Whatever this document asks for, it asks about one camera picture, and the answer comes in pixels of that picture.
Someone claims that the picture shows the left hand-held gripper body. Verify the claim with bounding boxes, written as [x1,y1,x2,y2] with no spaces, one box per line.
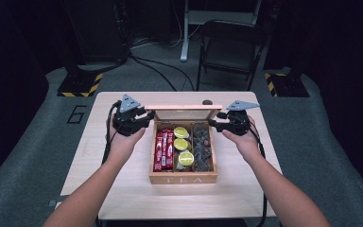
[112,94,144,137]

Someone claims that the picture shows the left hand-held gripper cable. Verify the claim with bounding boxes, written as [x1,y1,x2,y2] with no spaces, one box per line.
[101,99,123,166]

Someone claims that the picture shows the person's left hand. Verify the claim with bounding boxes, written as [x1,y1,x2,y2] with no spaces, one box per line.
[108,115,147,160]

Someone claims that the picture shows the wooden tea box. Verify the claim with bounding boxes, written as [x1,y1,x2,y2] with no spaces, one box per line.
[145,104,223,185]

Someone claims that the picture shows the pile of dark tea packets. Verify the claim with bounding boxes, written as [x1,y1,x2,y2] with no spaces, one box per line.
[192,125,215,173]

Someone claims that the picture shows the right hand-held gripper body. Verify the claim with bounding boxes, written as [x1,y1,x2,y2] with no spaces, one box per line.
[226,99,261,137]

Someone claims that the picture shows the black folding chair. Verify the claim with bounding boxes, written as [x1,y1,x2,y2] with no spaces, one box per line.
[196,19,268,93]

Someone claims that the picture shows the yellow-lidded capsule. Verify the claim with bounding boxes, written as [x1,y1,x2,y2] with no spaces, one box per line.
[176,150,196,169]
[173,126,190,140]
[173,137,192,152]

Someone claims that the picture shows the white metal stand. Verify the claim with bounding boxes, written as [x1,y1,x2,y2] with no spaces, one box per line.
[180,0,263,62]

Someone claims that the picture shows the hand-held gripper cable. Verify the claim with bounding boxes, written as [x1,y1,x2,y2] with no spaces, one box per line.
[249,121,268,227]
[101,99,123,166]

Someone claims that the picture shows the person's right hand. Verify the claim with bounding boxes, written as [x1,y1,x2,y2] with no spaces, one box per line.
[221,114,261,164]

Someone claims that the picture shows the right hand-held gripper cable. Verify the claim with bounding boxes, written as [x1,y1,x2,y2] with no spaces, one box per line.
[249,121,268,227]

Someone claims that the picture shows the red stick sachet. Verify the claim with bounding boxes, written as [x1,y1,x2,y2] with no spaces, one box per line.
[153,131,164,173]
[165,130,175,169]
[161,129,169,170]

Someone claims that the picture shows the black floor cable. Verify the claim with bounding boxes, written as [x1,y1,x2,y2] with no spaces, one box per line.
[128,54,197,93]

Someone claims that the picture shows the black yellow striped stand base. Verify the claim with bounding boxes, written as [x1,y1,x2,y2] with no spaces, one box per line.
[57,72,104,98]
[263,72,310,98]

